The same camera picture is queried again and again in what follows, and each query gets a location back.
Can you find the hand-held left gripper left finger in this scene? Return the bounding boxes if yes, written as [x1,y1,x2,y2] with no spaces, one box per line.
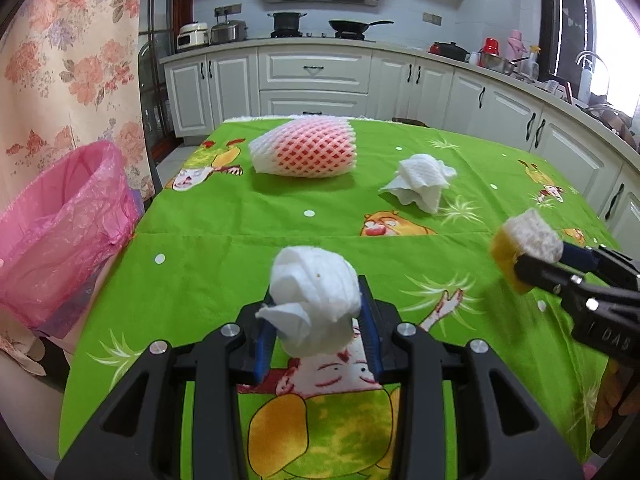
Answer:
[54,301,276,480]

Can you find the red pot with black lid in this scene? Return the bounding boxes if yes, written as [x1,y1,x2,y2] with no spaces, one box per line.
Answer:
[429,41,471,62]

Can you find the crumpled white paper towel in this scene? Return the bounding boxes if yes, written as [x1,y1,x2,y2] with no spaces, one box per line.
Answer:
[378,154,458,216]

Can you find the white tissue ball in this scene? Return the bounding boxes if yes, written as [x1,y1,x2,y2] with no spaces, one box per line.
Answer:
[255,245,363,358]

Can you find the white plastic bottle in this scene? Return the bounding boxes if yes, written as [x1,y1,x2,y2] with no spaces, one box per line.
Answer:
[579,62,593,106]

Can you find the green cartoon print tablecloth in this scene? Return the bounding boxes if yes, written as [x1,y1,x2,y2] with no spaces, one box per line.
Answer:
[57,115,621,480]

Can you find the person's right hand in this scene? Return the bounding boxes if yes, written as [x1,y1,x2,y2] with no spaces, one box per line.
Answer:
[592,360,640,433]

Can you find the chrome sink faucet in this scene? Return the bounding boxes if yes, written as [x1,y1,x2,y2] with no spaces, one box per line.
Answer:
[575,51,611,96]

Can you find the dark framed window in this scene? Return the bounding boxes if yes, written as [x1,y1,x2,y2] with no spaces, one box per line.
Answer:
[537,0,640,126]

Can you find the dark framed glass door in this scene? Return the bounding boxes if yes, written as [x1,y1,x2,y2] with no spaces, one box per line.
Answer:
[137,0,193,161]

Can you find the floral curtain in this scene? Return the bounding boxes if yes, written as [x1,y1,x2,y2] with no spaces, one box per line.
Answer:
[0,0,156,201]

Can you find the pink bagged trash bin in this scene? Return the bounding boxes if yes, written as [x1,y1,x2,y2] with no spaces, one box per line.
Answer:
[0,141,143,333]

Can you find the fruit in white foam net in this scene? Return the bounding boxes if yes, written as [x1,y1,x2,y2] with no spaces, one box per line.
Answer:
[248,115,358,179]

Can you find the black cooking pot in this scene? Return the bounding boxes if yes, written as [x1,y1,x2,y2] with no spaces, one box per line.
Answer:
[267,11,307,38]

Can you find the silver pressure cooker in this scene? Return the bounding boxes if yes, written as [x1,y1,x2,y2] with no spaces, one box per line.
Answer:
[210,19,249,45]

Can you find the black wok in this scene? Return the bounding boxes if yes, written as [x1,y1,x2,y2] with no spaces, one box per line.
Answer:
[328,19,395,40]

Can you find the white rice cooker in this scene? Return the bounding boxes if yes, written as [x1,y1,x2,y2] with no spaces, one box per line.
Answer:
[176,21,210,51]

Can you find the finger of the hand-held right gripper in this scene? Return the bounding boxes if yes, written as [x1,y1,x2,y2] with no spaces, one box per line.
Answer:
[514,254,603,311]
[560,242,640,292]

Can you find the steel mixing bowl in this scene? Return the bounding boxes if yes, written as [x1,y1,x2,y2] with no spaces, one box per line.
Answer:
[477,52,518,75]

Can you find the white lower kitchen cabinets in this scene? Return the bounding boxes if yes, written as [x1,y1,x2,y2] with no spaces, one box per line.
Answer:
[160,40,640,261]

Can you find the yellow sponge piece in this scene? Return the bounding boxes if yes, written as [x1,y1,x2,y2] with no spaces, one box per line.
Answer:
[489,208,565,295]

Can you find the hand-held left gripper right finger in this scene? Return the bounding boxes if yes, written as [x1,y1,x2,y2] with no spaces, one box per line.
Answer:
[356,274,585,480]

